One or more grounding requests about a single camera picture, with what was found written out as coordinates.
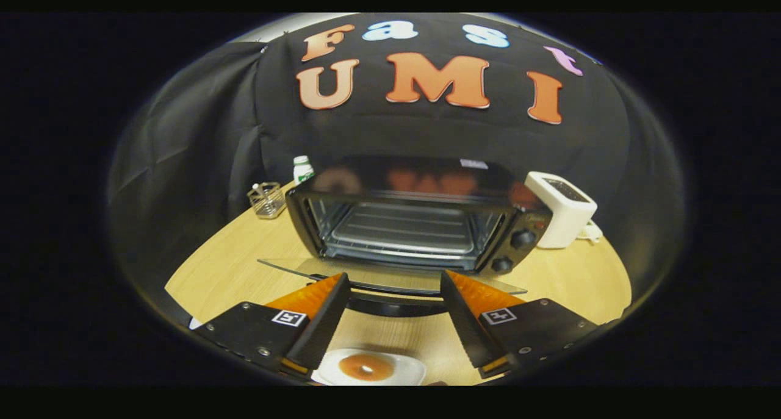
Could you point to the white toaster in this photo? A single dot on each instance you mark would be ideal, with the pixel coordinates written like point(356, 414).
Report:
point(564, 221)

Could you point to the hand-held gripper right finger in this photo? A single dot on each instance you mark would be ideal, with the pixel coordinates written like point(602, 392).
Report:
point(467, 327)

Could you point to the black toaster oven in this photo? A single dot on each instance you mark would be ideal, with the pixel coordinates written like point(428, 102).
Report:
point(518, 214)

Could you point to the black backdrop cloth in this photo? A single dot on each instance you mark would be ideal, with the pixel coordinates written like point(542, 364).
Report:
point(201, 132)

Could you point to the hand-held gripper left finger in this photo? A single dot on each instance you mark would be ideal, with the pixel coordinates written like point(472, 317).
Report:
point(323, 327)

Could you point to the white bottle green label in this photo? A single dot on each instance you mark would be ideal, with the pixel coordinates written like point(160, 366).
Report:
point(302, 170)

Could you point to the round brown bread bun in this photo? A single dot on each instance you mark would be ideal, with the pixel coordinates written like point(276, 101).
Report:
point(351, 368)

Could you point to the white plate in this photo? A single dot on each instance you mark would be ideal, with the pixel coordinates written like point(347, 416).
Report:
point(409, 370)

